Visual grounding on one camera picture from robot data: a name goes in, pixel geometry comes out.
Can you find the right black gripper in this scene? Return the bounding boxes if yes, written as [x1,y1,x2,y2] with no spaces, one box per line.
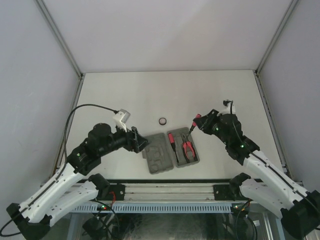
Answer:
[194,109,230,146]

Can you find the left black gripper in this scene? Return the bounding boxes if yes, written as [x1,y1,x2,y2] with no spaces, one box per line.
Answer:
[98,121,151,157]

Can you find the red-handled screwdriver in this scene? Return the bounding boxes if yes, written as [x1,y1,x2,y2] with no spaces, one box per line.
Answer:
[168,133,179,163]
[188,113,202,135]

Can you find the grey plastic tool case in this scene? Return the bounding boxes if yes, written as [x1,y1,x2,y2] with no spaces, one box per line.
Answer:
[142,127,200,175]

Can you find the black electrical tape roll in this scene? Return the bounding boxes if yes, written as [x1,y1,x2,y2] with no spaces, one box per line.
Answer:
[158,117,167,126]

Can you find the red black pliers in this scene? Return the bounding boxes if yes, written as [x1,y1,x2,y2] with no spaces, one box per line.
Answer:
[181,134,196,160]

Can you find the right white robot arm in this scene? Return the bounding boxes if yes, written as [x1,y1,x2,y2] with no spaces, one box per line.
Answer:
[193,109,320,239]

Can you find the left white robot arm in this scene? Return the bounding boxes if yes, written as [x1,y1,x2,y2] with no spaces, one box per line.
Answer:
[6,123,149,240]

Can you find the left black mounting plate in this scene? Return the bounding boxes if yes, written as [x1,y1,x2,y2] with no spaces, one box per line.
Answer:
[96,183,126,201]

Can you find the black mounting plate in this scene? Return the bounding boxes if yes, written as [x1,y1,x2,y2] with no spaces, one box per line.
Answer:
[213,184,240,201]
[96,183,126,201]

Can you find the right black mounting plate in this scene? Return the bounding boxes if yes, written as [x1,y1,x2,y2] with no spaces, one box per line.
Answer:
[213,184,240,201]

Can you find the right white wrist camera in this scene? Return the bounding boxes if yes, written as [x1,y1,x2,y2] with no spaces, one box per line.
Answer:
[218,99,236,116]

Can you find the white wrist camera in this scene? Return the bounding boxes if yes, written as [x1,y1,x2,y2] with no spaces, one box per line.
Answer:
[218,99,236,116]
[113,109,131,132]

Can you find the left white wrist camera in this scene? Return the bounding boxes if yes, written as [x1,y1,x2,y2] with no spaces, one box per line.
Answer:
[113,109,131,132]

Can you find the right black camera cable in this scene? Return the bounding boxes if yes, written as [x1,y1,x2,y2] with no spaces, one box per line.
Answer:
[222,99,320,216]

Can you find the black camera cable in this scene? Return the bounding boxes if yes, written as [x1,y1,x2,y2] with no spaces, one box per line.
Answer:
[0,104,118,237]
[222,99,320,216]

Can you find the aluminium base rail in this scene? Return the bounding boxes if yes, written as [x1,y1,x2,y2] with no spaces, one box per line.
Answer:
[39,181,307,202]

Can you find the right aluminium frame post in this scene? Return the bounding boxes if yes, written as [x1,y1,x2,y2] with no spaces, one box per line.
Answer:
[254,0,300,151]

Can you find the aluminium frame post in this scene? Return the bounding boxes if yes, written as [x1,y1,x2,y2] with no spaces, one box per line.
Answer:
[33,0,85,151]
[254,0,300,151]

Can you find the blue slotted cable duct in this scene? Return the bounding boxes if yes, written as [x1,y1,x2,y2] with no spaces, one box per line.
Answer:
[71,202,233,214]

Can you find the left black camera cable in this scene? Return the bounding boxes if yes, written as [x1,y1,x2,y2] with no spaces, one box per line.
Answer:
[0,104,118,237]

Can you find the left aluminium frame post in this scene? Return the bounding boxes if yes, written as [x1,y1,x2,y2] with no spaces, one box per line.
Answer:
[33,0,85,151]

